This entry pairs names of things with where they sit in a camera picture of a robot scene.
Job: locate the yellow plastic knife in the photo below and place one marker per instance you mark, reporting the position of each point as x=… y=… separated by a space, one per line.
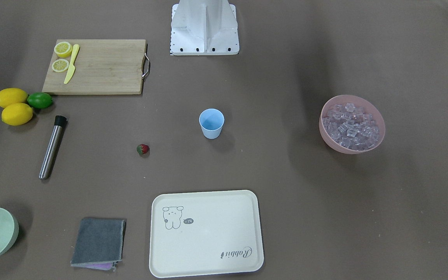
x=71 y=69

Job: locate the lemon half upper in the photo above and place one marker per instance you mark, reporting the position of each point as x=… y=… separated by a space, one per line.
x=63 y=49

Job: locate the lemon half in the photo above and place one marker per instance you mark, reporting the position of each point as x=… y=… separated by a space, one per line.
x=63 y=49
x=60 y=65

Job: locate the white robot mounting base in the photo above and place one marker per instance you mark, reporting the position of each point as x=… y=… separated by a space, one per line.
x=204 y=28

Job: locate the wooden cutting board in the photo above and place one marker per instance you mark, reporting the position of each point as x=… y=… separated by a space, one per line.
x=103 y=67

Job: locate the yellow lemon upper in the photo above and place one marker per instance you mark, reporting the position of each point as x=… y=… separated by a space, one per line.
x=12 y=95

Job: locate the cream rabbit tray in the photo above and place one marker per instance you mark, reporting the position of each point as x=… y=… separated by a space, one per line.
x=205 y=233

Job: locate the yellow lemon lower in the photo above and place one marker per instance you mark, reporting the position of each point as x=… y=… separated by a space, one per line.
x=17 y=114

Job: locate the lemon half lower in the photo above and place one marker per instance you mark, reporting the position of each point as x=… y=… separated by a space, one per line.
x=60 y=65

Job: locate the yellow lemon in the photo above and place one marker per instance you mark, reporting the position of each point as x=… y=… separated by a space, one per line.
x=17 y=114
x=12 y=95

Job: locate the pink bowl of ice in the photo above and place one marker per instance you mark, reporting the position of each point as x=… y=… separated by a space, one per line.
x=351 y=125

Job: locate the green lime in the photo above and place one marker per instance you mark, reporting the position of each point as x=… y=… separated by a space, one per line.
x=39 y=100

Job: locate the light blue plastic cup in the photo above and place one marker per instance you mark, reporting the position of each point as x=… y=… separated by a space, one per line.
x=211 y=121

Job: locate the steel muddler black tip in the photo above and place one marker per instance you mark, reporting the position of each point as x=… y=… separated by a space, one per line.
x=53 y=146

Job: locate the red strawberry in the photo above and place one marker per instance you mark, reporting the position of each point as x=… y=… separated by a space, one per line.
x=142 y=149

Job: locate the grey folded cloth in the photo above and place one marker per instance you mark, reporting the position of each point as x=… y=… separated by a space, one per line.
x=99 y=244

